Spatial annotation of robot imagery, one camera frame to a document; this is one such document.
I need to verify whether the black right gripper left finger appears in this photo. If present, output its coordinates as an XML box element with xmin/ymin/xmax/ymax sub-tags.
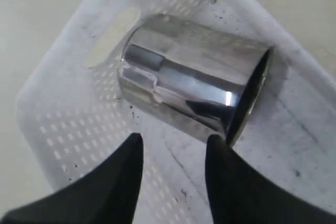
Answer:
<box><xmin>6</xmin><ymin>133</ymin><xmax>143</xmax><ymax>223</ymax></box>

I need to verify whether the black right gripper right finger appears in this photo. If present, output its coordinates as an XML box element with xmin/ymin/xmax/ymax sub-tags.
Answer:
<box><xmin>205</xmin><ymin>135</ymin><xmax>335</xmax><ymax>223</ymax></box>

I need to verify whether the steel cup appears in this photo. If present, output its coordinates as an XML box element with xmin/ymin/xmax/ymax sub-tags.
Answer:
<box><xmin>118</xmin><ymin>14</ymin><xmax>274</xmax><ymax>146</ymax></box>

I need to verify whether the white perforated plastic basket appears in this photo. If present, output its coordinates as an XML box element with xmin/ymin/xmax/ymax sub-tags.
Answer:
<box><xmin>17</xmin><ymin>0</ymin><xmax>335</xmax><ymax>223</ymax></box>

